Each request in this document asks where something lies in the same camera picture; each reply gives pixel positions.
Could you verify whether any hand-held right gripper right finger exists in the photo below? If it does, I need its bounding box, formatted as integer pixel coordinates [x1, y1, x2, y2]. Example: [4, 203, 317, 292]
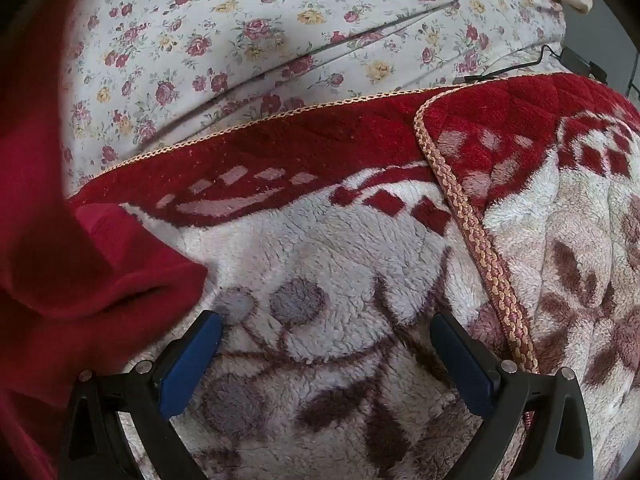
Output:
[429, 309, 594, 480]

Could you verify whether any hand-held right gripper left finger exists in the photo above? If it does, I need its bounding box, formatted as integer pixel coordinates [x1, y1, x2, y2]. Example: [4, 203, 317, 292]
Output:
[59, 309, 224, 480]

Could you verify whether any red fleece garment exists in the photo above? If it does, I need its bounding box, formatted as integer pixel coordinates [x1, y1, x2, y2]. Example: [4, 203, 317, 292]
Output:
[0, 0, 209, 480]

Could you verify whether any red and white plush blanket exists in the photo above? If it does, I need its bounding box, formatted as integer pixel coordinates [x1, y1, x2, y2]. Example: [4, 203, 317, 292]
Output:
[69, 72, 640, 480]

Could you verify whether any black power adapter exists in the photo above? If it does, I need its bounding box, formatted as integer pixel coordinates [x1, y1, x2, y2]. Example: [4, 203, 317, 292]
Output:
[560, 47, 609, 84]

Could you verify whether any floral bed quilt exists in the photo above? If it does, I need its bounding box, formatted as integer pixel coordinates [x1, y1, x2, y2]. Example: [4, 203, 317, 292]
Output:
[59, 0, 569, 197]

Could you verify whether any black cable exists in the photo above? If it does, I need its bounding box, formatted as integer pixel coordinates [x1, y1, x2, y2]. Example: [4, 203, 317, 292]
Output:
[464, 44, 567, 84]

